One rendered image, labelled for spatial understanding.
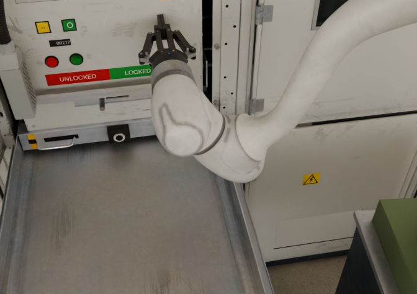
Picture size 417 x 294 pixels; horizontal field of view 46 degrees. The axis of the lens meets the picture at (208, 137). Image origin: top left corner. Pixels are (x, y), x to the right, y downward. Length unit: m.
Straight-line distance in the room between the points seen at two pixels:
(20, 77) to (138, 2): 0.32
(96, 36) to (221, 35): 0.33
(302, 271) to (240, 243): 1.02
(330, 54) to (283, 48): 0.58
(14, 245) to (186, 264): 0.41
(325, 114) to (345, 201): 0.46
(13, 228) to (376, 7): 0.96
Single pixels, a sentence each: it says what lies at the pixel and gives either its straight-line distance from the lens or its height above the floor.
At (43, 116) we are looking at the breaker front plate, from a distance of 1.40.
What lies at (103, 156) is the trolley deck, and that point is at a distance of 1.42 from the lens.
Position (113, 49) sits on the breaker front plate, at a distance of 1.27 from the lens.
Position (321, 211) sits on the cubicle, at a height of 0.35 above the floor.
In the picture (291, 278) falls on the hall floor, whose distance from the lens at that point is 2.17.
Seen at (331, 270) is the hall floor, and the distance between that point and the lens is 2.22.
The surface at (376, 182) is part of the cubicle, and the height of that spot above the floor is 0.49.
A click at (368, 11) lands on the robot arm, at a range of 0.77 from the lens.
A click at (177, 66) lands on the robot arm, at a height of 1.27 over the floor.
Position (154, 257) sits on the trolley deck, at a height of 0.85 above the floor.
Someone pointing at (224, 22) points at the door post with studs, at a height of 1.19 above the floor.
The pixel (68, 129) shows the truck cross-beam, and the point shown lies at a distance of 1.41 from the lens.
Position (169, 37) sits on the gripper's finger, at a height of 1.24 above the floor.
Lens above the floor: 1.82
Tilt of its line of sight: 42 degrees down
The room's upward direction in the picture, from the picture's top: straight up
